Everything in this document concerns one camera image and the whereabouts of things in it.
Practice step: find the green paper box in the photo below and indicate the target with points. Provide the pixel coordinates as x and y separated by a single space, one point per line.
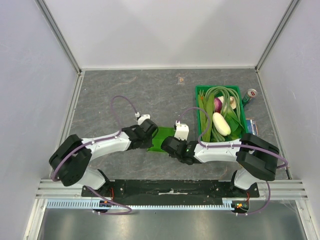
163 132

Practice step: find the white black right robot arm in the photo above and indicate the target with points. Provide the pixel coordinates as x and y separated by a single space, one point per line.
258 158

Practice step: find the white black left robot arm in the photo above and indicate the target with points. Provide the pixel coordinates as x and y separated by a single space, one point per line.
70 162

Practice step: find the blue small box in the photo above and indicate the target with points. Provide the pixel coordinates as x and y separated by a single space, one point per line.
252 127

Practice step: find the purple onion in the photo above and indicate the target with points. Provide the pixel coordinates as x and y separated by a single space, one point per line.
217 105

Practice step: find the white radish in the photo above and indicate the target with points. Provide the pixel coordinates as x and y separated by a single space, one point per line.
220 124

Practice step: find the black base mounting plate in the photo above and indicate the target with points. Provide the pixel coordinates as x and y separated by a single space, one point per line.
137 192

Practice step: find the green long beans bundle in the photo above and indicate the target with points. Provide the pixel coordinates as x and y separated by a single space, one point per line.
230 100

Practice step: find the green plastic crate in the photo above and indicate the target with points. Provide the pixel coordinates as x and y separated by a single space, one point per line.
200 112

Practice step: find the green red drink can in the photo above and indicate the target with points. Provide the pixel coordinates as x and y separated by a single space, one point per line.
249 95

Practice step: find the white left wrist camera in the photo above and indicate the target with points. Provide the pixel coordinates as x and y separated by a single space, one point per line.
140 118

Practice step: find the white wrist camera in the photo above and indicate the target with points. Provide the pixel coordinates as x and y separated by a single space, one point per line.
181 131
140 118

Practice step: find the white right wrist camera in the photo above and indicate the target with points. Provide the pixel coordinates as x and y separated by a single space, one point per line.
181 131

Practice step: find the light blue cable duct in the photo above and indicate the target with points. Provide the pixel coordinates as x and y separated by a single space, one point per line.
96 204

